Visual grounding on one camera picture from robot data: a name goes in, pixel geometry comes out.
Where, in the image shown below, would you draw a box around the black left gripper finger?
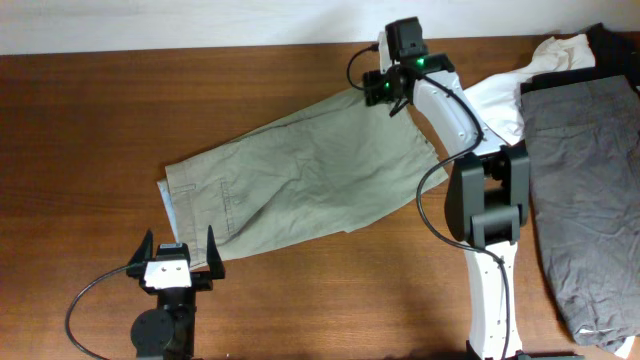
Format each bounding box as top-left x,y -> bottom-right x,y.
206,225 -> 225,279
128,229 -> 153,265

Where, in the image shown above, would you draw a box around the khaki green shorts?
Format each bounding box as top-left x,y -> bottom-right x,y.
157,89 -> 438,268

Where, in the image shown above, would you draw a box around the black garment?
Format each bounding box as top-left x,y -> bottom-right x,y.
520,23 -> 639,94

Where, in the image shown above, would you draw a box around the white cloth garment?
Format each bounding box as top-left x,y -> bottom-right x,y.
464,34 -> 596,145

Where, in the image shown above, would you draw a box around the grey shorts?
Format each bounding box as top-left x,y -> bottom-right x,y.
521,75 -> 639,356

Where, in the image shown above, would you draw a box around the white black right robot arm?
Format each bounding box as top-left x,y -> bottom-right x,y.
363,53 -> 530,359

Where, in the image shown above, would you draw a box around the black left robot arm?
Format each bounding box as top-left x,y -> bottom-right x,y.
126,229 -> 226,360

